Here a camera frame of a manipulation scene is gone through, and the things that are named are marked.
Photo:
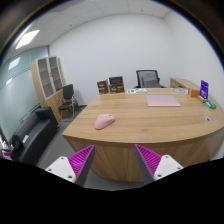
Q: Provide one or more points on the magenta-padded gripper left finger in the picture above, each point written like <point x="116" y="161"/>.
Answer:
<point x="81" y="160"/>

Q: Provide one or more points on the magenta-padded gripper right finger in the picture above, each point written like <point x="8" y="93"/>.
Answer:
<point x="148" y="159"/>

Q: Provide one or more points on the pink computer mouse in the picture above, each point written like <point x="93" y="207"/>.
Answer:
<point x="104" y="121"/>

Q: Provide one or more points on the pink and blue mouse pad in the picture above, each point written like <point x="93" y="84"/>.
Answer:
<point x="162" y="101"/>

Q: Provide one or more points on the black leather sofa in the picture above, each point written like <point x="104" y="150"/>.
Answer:
<point x="33" y="133"/>

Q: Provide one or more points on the black visitor chair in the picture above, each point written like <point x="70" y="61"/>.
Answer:
<point x="68" y="95"/>

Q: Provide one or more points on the white green purple printed sheet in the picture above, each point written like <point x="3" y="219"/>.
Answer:
<point x="136" y="90"/>

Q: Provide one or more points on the black mesh office chair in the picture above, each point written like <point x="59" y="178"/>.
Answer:
<point x="148" y="79"/>

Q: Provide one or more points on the small yellow box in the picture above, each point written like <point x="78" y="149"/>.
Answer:
<point x="201" y="98"/>

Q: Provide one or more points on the small orange box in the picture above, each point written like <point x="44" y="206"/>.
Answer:
<point x="194" y="92"/>

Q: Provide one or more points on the small teal box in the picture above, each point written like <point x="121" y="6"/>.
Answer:
<point x="210" y="104"/>

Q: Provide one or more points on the wooden side desk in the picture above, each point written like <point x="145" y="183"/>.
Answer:
<point x="181" y="82"/>

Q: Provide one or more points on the wooden shelf unit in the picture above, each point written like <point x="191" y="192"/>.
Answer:
<point x="45" y="83"/>

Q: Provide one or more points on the black printed box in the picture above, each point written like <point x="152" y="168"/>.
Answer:
<point x="116" y="80"/>

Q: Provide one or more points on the purple sign card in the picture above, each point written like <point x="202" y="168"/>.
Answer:
<point x="204" y="89"/>

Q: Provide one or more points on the square ceiling light panel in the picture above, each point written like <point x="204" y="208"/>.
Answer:
<point x="27" y="39"/>

